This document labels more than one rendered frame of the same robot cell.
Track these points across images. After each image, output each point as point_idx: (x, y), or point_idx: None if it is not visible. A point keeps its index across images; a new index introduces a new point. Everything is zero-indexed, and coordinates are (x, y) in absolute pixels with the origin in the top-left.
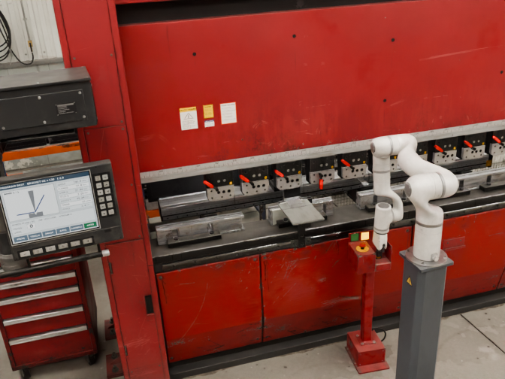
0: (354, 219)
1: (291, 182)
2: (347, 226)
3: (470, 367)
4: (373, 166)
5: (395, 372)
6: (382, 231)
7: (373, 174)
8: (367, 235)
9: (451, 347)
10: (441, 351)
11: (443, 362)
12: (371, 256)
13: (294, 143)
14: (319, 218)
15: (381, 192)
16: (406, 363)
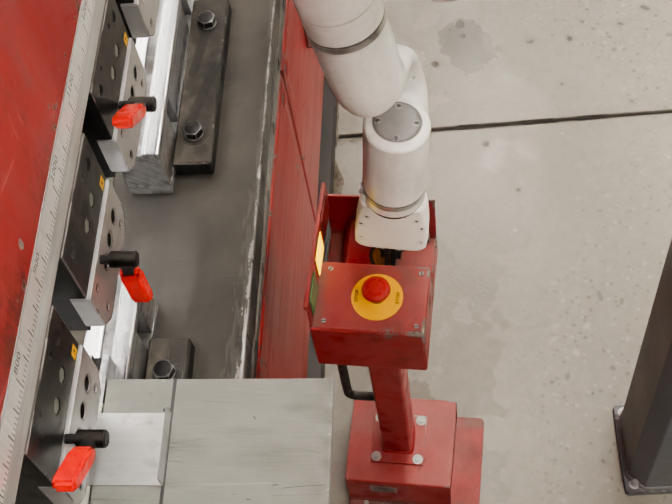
0: (245, 247)
1: (84, 420)
2: (255, 289)
3: (543, 224)
4: (329, 35)
5: (503, 412)
6: (423, 195)
7: (334, 63)
8: (321, 243)
9: (458, 227)
10: (463, 258)
11: (506, 276)
12: (429, 288)
13: (7, 287)
14: (324, 400)
15: (398, 94)
16: None
